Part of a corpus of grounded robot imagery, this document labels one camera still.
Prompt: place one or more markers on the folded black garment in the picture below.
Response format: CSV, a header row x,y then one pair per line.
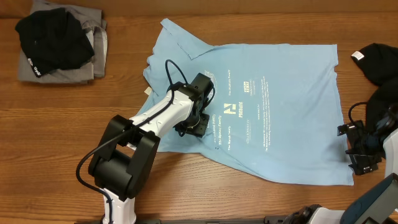
x,y
53,39

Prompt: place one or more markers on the folded grey garment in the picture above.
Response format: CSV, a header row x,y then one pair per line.
x,y
95,28

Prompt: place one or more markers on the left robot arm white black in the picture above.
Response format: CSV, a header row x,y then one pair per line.
x,y
121,163

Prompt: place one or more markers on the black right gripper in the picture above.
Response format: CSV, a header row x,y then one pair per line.
x,y
353,132

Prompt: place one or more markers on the unfolded black garment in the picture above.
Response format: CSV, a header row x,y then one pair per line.
x,y
378,62

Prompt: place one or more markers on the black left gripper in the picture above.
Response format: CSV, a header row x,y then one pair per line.
x,y
199,128

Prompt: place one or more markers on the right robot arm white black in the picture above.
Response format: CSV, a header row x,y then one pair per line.
x,y
380,201

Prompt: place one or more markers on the light blue t-shirt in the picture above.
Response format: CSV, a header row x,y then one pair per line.
x,y
274,109

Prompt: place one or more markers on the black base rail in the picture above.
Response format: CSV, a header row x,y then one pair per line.
x,y
265,220

